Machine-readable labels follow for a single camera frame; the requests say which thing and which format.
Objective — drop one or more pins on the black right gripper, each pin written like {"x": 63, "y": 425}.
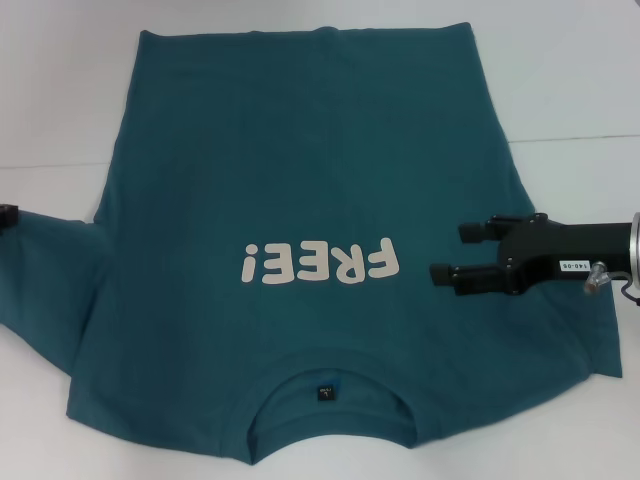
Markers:
{"x": 560, "y": 247}

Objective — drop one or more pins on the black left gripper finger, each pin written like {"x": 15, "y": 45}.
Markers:
{"x": 9, "y": 216}

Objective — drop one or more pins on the teal t-shirt with FREE print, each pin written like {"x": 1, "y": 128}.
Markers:
{"x": 320, "y": 150}

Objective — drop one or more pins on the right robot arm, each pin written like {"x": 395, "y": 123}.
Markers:
{"x": 636, "y": 250}

